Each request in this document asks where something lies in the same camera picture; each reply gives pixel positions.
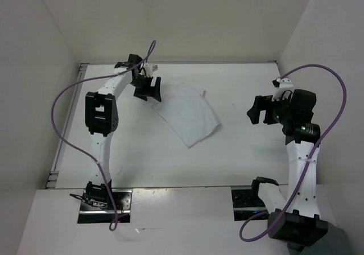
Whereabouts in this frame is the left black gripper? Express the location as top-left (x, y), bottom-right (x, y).
top-left (130, 75), bottom-right (161, 102)

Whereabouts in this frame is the base mounting plate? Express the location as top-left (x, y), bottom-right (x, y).
top-left (231, 187), bottom-right (267, 221)
top-left (77, 190), bottom-right (133, 224)

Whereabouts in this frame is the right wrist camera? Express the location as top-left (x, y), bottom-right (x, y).
top-left (272, 77), bottom-right (294, 101)

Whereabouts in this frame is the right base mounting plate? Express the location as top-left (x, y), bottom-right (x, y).
top-left (231, 187), bottom-right (267, 221)

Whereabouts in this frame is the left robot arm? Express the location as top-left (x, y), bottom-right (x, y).
top-left (82, 54), bottom-right (162, 209)

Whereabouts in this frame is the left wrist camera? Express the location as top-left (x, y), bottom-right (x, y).
top-left (142, 63), bottom-right (158, 78)

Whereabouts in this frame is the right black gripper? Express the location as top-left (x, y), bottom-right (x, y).
top-left (246, 92), bottom-right (293, 124)

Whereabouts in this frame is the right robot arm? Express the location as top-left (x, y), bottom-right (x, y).
top-left (247, 89), bottom-right (328, 249)

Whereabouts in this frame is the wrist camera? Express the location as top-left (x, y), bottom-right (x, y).
top-left (272, 77), bottom-right (294, 101)
top-left (142, 63), bottom-right (158, 78)

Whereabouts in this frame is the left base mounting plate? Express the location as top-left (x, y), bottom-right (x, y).
top-left (77, 190), bottom-right (133, 224)

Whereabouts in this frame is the grey cloth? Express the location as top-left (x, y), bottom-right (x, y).
top-left (287, 223), bottom-right (354, 255)

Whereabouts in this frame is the white skirt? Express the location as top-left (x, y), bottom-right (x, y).
top-left (153, 83), bottom-right (221, 148)

